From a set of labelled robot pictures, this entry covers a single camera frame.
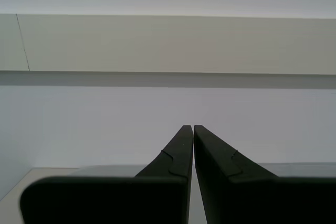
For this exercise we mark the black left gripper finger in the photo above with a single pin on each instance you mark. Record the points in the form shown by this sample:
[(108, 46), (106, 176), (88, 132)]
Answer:
[(105, 200), (262, 203)]

